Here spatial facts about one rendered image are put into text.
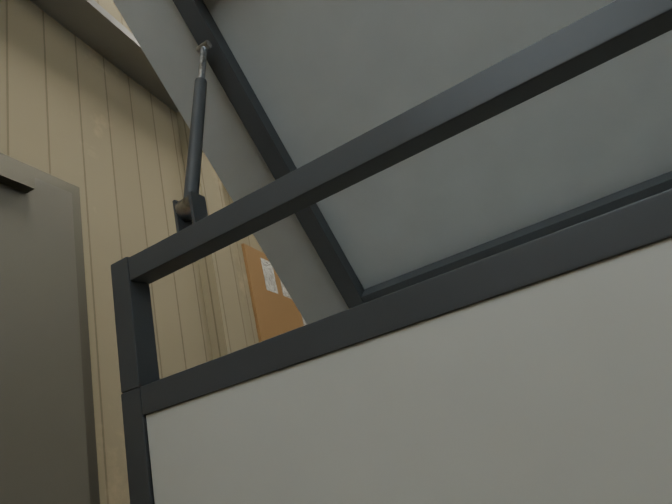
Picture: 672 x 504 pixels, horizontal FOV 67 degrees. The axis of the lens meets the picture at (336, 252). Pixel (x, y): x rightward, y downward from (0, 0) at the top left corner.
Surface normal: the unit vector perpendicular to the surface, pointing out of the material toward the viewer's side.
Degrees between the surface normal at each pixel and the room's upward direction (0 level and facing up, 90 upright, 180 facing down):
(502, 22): 127
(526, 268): 90
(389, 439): 90
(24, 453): 90
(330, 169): 90
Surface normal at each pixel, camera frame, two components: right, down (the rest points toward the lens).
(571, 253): -0.49, -0.19
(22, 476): 0.90, -0.33
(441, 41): -0.26, 0.39
